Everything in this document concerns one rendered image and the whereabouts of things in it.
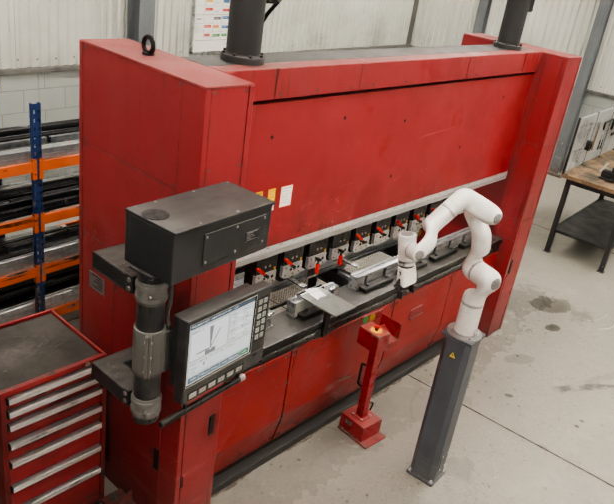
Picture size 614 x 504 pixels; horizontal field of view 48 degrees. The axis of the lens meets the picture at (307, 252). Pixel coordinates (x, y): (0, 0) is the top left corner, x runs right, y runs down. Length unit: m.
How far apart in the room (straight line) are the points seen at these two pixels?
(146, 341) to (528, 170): 3.67
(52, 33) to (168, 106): 4.62
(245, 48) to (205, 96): 0.54
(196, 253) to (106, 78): 1.07
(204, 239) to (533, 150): 3.53
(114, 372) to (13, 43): 4.77
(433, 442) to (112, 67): 2.67
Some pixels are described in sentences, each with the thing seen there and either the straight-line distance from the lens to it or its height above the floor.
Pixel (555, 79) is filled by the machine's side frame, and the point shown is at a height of 2.14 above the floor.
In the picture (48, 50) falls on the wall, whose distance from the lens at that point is 7.38.
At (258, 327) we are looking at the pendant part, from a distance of 2.77.
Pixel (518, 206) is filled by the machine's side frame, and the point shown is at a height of 1.17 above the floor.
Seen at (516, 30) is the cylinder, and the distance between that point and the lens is 5.15.
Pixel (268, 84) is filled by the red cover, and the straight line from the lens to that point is 3.11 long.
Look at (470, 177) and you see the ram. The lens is 5.04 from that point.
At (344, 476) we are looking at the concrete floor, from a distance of 4.30.
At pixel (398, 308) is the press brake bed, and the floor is 0.69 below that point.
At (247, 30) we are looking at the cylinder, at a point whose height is 2.44.
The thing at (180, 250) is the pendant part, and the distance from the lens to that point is 2.29.
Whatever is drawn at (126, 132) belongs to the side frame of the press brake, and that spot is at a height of 1.99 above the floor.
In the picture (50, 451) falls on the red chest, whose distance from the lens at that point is 3.44.
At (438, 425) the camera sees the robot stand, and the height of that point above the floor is 0.42.
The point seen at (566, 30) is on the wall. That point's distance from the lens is 11.20.
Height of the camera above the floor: 2.88
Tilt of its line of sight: 25 degrees down
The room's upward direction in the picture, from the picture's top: 9 degrees clockwise
